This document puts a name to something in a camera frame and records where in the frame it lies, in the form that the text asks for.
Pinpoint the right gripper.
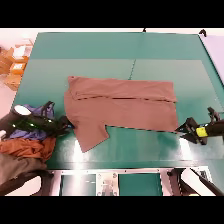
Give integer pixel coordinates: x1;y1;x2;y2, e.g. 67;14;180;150
175;117;210;145

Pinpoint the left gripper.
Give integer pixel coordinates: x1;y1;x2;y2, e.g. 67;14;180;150
49;114;73;136

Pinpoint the brown T-shirt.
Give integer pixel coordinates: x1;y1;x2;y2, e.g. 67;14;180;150
63;75;179;154

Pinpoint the blue garment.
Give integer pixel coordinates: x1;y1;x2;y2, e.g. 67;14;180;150
9;104;55;141

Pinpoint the orange garment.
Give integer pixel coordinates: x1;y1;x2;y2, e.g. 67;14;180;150
0;136;57;163

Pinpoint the grey garment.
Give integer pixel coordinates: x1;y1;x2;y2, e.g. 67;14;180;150
0;152;48;186

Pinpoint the cardboard box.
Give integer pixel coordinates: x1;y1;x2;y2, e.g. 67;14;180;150
3;74;24;92
9;61;28;77

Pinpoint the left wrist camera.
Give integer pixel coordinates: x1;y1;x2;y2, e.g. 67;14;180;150
40;100;56;118

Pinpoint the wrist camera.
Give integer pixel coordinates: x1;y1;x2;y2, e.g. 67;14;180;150
40;100;56;118
206;106;222;124

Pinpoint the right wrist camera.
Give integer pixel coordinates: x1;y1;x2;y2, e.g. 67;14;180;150
206;106;222;124

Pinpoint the silver frame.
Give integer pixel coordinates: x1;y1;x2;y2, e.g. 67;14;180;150
46;166;214;197

